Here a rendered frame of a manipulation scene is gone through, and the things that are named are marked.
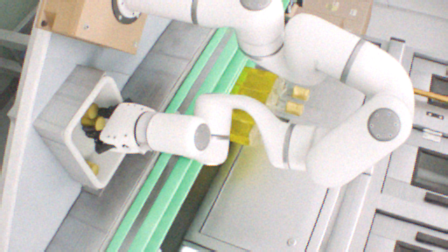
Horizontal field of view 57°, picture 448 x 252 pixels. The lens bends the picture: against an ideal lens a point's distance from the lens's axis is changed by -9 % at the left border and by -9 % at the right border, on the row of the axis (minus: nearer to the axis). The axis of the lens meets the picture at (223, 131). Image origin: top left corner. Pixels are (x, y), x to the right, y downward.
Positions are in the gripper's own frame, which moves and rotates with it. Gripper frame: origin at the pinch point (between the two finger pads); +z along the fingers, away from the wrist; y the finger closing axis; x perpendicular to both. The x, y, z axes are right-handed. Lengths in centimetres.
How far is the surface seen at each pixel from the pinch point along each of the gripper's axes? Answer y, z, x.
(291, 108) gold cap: 32, -26, -31
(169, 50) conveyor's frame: 30.5, 2.1, -8.1
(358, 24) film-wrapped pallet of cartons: 338, 68, -265
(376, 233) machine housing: 13, -51, -56
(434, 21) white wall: 470, 3, -367
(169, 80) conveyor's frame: 20.8, -3.1, -9.2
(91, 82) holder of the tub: 3.1, -4.0, 10.0
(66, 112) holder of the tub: -5.3, -3.4, 10.6
